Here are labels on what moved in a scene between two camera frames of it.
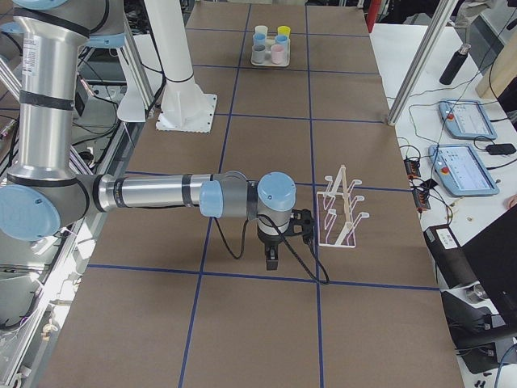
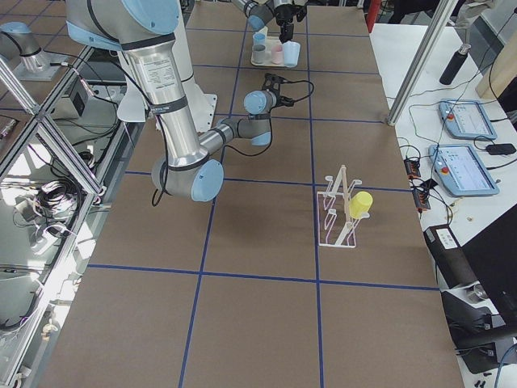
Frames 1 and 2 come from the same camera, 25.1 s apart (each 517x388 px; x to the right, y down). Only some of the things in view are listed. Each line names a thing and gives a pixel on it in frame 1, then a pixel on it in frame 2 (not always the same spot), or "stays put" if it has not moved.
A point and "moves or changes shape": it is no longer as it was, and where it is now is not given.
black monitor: [492, 255] stays put
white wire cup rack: [336, 219] stays put
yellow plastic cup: [283, 31] moves or changes shape
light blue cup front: [282, 40] moves or changes shape
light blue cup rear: [259, 39] stays put
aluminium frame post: [443, 12] stays put
